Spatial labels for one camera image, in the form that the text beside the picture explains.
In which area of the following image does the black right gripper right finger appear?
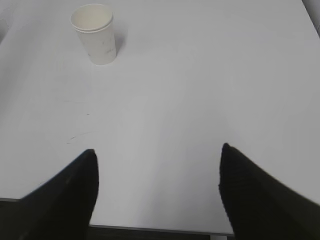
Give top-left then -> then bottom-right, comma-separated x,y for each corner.
219,143 -> 320,240

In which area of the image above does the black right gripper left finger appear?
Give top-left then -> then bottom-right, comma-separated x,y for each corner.
0,149 -> 99,240

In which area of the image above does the white paper cup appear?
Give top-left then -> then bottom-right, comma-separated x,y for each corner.
70,3 -> 117,65

